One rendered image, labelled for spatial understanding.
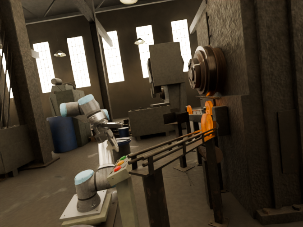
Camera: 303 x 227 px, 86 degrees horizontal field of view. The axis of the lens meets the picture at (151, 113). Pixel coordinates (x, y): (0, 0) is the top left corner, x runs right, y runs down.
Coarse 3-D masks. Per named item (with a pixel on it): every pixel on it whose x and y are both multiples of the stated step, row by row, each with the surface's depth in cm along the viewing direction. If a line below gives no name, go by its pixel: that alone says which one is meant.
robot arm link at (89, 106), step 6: (84, 96) 92; (90, 96) 93; (78, 102) 93; (84, 102) 91; (90, 102) 92; (96, 102) 98; (84, 108) 92; (90, 108) 92; (96, 108) 94; (90, 114) 92
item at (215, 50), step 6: (216, 48) 141; (216, 54) 134; (222, 54) 134; (216, 60) 129; (222, 60) 132; (216, 66) 130; (222, 66) 132; (222, 72) 133; (222, 78) 135; (216, 84) 135; (222, 84) 139; (216, 90) 146
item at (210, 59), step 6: (198, 48) 148; (204, 48) 135; (210, 48) 136; (204, 54) 135; (210, 54) 132; (210, 60) 130; (210, 66) 130; (210, 72) 129; (216, 72) 130; (210, 78) 131; (216, 78) 132; (210, 84) 134; (210, 90) 140
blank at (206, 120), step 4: (204, 116) 105; (208, 116) 108; (204, 120) 103; (208, 120) 107; (204, 124) 103; (208, 124) 112; (212, 124) 113; (204, 128) 103; (208, 128) 106; (208, 132) 105; (208, 136) 107
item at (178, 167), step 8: (176, 112) 221; (184, 112) 208; (168, 120) 218; (176, 120) 223; (184, 120) 199; (176, 128) 206; (176, 136) 209; (184, 160) 209; (176, 168) 210; (184, 168) 206
